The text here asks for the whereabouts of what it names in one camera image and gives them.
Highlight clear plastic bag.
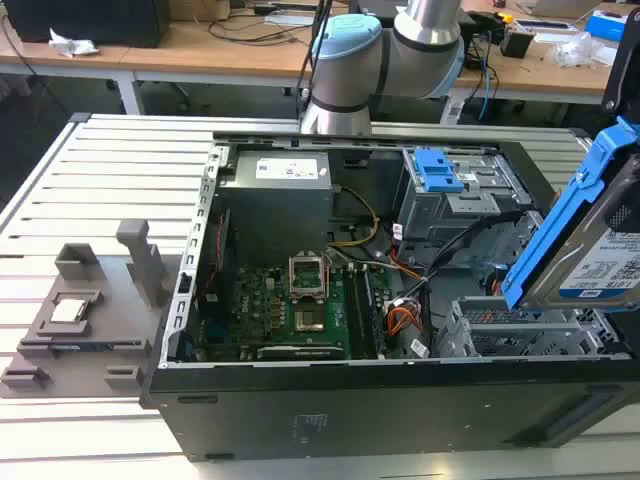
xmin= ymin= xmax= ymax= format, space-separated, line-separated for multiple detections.
xmin=554 ymin=32 xmax=617 ymax=69

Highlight crumpled white paper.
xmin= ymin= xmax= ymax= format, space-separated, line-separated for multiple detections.
xmin=48 ymin=27 xmax=101 ymax=59

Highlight metal socket cover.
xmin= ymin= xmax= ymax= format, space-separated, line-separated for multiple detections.
xmin=288 ymin=254 xmax=329 ymax=304

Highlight blue cardboard box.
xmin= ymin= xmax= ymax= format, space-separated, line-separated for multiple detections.
xmin=584 ymin=7 xmax=629 ymax=39

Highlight hard disk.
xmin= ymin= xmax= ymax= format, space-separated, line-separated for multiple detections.
xmin=501 ymin=115 xmax=640 ymax=314

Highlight green motherboard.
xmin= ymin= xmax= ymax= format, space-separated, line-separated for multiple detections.
xmin=194 ymin=259 xmax=401 ymax=361

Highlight CPU socket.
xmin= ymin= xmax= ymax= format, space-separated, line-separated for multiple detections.
xmin=292 ymin=307 xmax=327 ymax=335

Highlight black cables on desk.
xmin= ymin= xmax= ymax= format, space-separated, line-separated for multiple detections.
xmin=207 ymin=14 xmax=321 ymax=47

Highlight yellow and black wire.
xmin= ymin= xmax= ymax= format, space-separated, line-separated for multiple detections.
xmin=329 ymin=185 xmax=382 ymax=249

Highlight silver CPU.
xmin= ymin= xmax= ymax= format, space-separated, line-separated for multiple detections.
xmin=49 ymin=298 xmax=92 ymax=324

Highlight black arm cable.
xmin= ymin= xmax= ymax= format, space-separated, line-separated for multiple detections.
xmin=297 ymin=0 xmax=335 ymax=122

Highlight grey parts rack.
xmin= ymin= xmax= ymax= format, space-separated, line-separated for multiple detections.
xmin=0 ymin=218 xmax=169 ymax=399

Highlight grey metal drive cage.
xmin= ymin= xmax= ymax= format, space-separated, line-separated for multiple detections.
xmin=393 ymin=147 xmax=546 ymax=262

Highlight grey metal disk bay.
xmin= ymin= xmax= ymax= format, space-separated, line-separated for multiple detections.
xmin=432 ymin=294 xmax=626 ymax=359

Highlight black RAM stick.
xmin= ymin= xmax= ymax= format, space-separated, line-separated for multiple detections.
xmin=361 ymin=268 xmax=387 ymax=357

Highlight grey power supply unit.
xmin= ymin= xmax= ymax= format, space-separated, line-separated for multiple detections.
xmin=217 ymin=149 xmax=334 ymax=266

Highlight black open PC case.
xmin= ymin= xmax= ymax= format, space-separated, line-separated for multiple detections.
xmin=139 ymin=130 xmax=640 ymax=461

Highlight black cable bundle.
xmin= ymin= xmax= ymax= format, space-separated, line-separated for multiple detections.
xmin=419 ymin=212 xmax=532 ymax=301

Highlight large black box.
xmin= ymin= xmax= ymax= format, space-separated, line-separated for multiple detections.
xmin=2 ymin=0 xmax=171 ymax=49

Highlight blue plastic drive latch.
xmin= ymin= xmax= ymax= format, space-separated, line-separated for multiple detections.
xmin=414 ymin=149 xmax=467 ymax=194

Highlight small black box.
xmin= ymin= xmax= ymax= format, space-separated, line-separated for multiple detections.
xmin=501 ymin=29 xmax=535 ymax=59

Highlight black graphics card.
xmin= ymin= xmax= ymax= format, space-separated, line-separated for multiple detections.
xmin=256 ymin=344 xmax=346 ymax=362

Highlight wooden desk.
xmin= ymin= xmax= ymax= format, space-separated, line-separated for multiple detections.
xmin=0 ymin=0 xmax=640 ymax=117

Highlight orange wire bundle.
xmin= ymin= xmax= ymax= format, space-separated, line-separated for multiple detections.
xmin=387 ymin=304 xmax=424 ymax=337

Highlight multicoloured wire bundle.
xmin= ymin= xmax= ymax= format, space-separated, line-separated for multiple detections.
xmin=327 ymin=247 xmax=429 ymax=284

